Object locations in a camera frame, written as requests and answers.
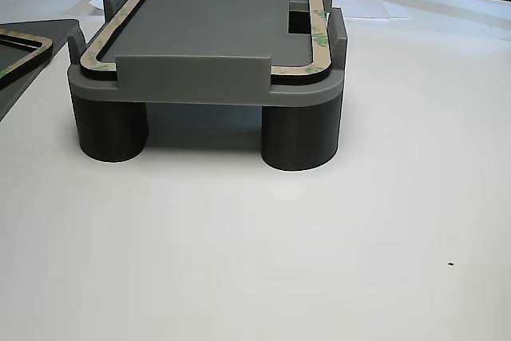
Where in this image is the tan topped rectangular frame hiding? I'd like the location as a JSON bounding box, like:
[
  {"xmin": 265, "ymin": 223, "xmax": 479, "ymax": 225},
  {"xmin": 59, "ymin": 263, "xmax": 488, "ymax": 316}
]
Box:
[
  {"xmin": 0, "ymin": 28, "xmax": 53, "ymax": 87},
  {"xmin": 79, "ymin": 0, "xmax": 333, "ymax": 85}
]

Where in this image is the gray holder with black legs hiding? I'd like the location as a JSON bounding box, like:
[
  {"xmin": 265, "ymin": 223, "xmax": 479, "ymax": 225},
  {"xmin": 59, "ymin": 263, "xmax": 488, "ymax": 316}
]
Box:
[{"xmin": 65, "ymin": 0, "xmax": 347, "ymax": 172}]

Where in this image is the dark gray tray plate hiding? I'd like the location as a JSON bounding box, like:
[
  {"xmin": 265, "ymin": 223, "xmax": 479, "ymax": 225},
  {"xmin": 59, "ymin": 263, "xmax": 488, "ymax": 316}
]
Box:
[{"xmin": 0, "ymin": 18, "xmax": 81, "ymax": 122}]

